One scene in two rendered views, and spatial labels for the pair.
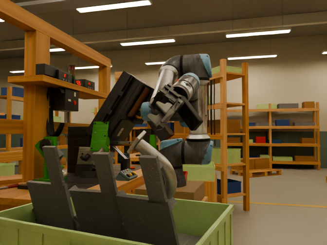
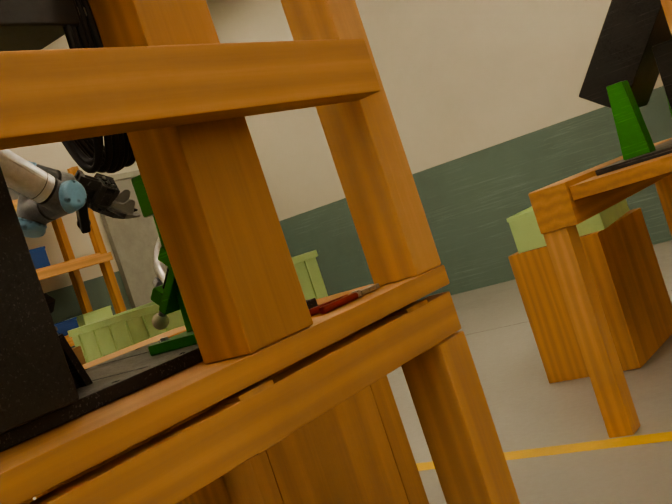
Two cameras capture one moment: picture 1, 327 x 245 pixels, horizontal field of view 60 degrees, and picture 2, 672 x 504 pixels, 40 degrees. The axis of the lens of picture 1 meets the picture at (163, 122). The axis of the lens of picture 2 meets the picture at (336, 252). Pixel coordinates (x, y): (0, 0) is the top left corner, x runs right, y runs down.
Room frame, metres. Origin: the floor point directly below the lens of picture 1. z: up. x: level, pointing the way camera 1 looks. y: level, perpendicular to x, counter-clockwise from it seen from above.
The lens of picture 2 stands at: (2.96, 1.43, 1.00)
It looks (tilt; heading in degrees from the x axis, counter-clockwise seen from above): 2 degrees down; 202
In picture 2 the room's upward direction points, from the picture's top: 18 degrees counter-clockwise
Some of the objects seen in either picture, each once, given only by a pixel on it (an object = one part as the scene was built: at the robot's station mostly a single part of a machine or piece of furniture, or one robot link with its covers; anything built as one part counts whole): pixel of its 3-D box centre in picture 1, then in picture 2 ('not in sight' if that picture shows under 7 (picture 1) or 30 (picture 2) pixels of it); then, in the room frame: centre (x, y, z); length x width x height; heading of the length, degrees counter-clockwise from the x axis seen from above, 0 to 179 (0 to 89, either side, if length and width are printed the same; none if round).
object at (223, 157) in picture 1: (193, 132); not in sight; (5.30, -0.57, 1.19); 2.30 x 0.55 x 2.39; 27
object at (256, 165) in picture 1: (255, 166); not in sight; (8.22, -2.66, 0.22); 1.20 x 0.80 x 0.44; 116
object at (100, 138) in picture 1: (101, 135); not in sight; (1.98, 0.43, 1.17); 0.13 x 0.12 x 0.20; 166
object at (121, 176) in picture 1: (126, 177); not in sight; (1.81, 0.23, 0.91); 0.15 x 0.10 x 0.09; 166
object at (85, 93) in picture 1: (67, 89); not in sight; (2.13, 0.73, 1.52); 0.90 x 0.25 x 0.04; 166
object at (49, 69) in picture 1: (47, 71); not in sight; (1.84, 0.76, 1.59); 0.15 x 0.07 x 0.07; 166
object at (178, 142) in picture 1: (172, 151); not in sight; (1.43, -0.05, 1.10); 0.13 x 0.12 x 0.14; 78
